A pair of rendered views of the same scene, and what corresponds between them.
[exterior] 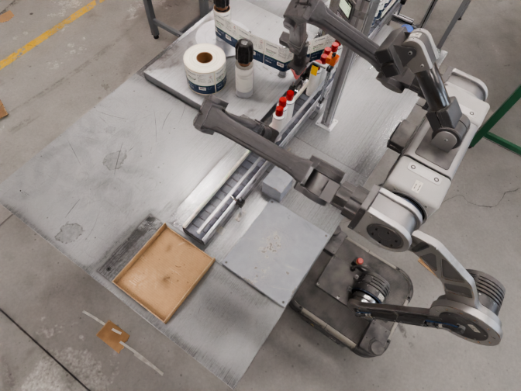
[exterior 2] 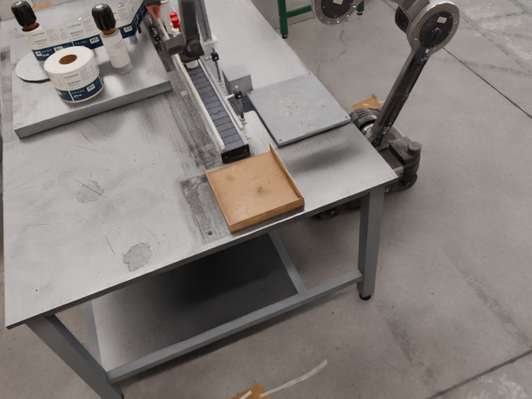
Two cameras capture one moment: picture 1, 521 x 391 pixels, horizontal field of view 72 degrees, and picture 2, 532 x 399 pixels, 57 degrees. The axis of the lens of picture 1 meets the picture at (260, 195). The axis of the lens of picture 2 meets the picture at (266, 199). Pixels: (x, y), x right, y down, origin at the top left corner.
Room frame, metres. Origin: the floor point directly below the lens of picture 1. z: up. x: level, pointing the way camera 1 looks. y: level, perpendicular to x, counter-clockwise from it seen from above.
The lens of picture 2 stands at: (-0.49, 1.12, 2.05)
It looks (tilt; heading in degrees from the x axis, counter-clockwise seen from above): 48 degrees down; 316
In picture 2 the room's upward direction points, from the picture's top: 10 degrees counter-clockwise
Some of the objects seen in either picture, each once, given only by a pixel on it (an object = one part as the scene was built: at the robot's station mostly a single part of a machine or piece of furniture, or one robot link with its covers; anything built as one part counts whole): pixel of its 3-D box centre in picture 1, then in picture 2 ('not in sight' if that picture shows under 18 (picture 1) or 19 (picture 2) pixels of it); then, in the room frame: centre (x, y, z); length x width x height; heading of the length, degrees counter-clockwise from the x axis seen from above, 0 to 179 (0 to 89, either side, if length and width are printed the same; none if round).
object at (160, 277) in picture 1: (165, 270); (252, 184); (0.37, 0.34, 0.85); 0.30 x 0.26 x 0.04; 150
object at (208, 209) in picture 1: (298, 110); (180, 47); (1.24, -0.15, 0.86); 1.65 x 0.08 x 0.04; 150
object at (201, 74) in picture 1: (205, 69); (74, 74); (1.37, 0.33, 0.95); 0.20 x 0.20 x 0.14
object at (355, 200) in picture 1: (351, 200); not in sight; (0.44, -0.23, 1.45); 0.09 x 0.08 x 0.12; 150
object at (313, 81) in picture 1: (314, 78); (167, 12); (1.34, -0.21, 0.98); 0.05 x 0.05 x 0.20
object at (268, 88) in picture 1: (240, 59); (84, 62); (1.57, 0.17, 0.86); 0.80 x 0.67 x 0.05; 150
